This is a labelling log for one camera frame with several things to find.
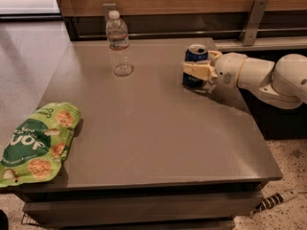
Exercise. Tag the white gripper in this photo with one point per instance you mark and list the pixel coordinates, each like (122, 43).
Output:
(228, 69)

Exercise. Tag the blue pepsi can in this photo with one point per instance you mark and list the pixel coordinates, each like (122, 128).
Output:
(195, 55)

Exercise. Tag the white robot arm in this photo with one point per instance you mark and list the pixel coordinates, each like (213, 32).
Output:
(282, 84)

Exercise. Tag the green rice chip bag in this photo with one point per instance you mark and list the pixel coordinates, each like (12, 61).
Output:
(39, 145)

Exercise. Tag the clear plastic water bottle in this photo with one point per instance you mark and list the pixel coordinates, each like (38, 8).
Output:
(118, 42)

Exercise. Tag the striped white floor tool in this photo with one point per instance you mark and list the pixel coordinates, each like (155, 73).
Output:
(274, 200)

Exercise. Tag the grey drawer cabinet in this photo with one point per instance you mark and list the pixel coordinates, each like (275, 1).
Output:
(123, 207)

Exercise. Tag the metal bracket right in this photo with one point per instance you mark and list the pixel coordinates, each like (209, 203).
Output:
(249, 33)

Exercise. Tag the metal bracket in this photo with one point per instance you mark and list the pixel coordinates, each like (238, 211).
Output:
(107, 8)
(249, 33)

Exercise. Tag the metal bracket left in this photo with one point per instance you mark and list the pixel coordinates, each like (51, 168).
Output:
(107, 8)

